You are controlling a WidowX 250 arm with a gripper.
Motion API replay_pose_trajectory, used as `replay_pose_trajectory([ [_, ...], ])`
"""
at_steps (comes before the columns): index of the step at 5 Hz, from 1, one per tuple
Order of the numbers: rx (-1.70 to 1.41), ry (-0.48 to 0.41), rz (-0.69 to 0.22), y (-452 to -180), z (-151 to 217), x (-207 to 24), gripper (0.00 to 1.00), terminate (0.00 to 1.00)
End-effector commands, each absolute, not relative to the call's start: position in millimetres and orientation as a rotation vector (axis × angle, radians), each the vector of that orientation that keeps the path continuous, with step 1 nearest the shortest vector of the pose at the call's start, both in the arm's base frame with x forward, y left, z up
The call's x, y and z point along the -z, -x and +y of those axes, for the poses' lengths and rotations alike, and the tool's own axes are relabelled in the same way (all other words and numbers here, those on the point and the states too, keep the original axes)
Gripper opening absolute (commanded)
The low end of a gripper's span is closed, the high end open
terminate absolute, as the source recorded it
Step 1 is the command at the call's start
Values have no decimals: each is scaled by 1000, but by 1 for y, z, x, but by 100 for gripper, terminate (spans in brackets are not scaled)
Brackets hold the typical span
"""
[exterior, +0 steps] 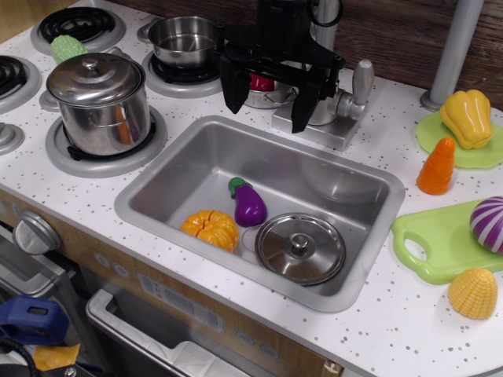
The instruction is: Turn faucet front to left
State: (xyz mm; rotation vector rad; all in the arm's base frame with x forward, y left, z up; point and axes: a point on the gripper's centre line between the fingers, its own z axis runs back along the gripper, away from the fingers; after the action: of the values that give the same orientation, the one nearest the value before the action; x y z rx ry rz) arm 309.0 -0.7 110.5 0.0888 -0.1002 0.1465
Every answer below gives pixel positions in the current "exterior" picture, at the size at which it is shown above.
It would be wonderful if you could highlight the grey vertical support pole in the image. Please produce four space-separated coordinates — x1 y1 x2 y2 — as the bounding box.
420 0 485 112

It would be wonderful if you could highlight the steel pot lid in sink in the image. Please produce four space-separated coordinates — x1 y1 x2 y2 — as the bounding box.
255 213 346 286

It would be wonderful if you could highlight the green toy cutting board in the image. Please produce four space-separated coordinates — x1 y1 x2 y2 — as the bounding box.
391 200 502 284

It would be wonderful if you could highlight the silver oven door handle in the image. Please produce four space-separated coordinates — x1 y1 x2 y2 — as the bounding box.
86 289 249 376

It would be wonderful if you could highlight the blue clamp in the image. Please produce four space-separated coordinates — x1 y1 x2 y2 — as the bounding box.
1 295 70 346

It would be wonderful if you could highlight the purple toy eggplant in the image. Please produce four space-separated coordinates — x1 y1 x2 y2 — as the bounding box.
228 177 267 228

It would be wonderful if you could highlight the black coil burner back left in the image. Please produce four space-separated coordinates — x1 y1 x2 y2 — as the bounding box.
31 6 126 55

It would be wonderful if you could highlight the yellow toy bell pepper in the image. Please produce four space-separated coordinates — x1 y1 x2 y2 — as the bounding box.
439 90 493 149

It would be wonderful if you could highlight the black coil burner far left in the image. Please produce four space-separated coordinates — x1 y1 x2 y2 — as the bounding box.
1 55 42 114

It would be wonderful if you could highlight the silver stove knob front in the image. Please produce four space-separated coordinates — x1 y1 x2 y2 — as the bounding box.
13 210 62 255

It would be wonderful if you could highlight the large steel pot with lid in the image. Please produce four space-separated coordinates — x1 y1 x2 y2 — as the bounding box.
46 53 151 156

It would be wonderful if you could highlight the purple white toy onion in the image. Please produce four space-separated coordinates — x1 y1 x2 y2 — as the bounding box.
470 196 502 254

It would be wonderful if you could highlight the grey burner under large pot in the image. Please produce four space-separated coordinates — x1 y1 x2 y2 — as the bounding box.
45 107 167 178

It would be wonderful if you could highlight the grey burner under small pot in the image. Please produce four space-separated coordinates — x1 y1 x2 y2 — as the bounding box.
141 52 222 99

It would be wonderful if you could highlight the silver toy faucet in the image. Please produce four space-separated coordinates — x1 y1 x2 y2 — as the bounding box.
297 1 365 151

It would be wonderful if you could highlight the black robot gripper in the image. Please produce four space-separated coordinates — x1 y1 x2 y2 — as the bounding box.
215 1 345 134

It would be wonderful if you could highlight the small steel bowl behind gripper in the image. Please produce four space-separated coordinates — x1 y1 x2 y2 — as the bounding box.
244 82 297 109

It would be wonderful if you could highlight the yellow toy corn piece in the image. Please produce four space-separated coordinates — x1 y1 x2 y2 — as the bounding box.
447 268 498 320

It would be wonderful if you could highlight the red toy vegetable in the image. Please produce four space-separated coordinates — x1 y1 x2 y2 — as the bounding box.
250 73 275 92

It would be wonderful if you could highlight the silver faucet handle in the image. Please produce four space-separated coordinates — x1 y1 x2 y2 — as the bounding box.
336 60 375 121

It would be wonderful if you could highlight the black coil burner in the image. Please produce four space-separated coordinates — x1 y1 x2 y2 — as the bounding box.
31 6 126 55
1 55 42 114

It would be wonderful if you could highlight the light green toy plate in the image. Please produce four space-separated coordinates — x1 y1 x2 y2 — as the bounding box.
415 112 502 169

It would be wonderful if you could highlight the orange toy carrot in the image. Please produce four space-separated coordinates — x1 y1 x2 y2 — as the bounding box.
417 137 455 195

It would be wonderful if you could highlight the grey metal sink basin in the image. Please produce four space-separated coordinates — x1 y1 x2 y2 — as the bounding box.
115 116 405 313

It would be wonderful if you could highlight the green toy corn husk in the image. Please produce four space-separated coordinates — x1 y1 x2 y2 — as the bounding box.
50 35 90 64

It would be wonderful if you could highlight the orange toy pumpkin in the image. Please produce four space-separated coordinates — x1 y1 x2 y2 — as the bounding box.
180 210 240 253

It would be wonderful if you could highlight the small open steel pot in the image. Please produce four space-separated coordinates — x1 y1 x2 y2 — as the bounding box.
147 16 217 69

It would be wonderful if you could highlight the grey knob left edge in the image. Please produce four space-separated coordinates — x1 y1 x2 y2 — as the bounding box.
0 123 24 156

